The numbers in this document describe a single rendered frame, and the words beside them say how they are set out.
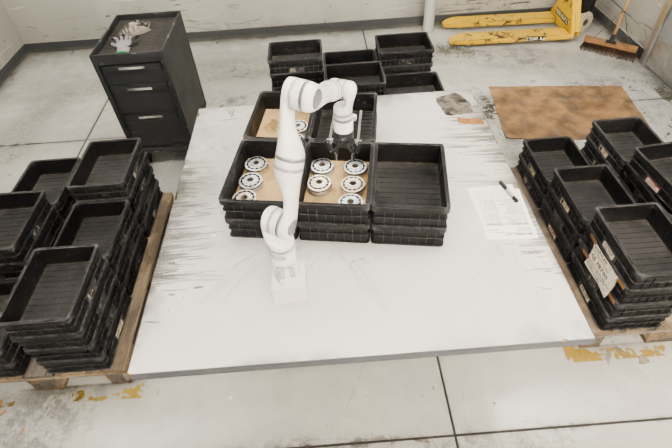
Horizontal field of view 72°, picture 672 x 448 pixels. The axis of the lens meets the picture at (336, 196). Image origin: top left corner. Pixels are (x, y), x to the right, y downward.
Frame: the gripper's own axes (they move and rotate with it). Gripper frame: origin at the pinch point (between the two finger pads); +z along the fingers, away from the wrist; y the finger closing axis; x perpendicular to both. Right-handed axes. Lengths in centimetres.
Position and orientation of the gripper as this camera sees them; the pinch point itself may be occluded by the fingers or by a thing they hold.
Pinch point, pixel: (344, 157)
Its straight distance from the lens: 184.4
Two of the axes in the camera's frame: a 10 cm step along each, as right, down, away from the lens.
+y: 9.9, 0.5, -1.1
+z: 0.4, 7.1, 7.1
